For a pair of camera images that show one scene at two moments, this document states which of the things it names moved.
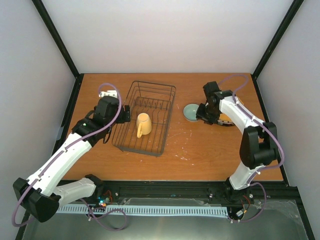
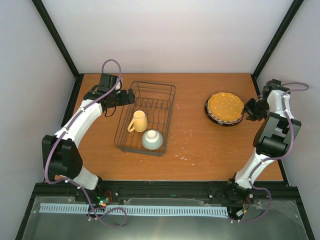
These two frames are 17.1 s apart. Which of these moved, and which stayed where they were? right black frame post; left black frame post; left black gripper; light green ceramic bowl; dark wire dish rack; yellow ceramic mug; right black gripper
Moved: right black gripper; light green ceramic bowl; left black gripper; yellow ceramic mug
Stayed: right black frame post; left black frame post; dark wire dish rack
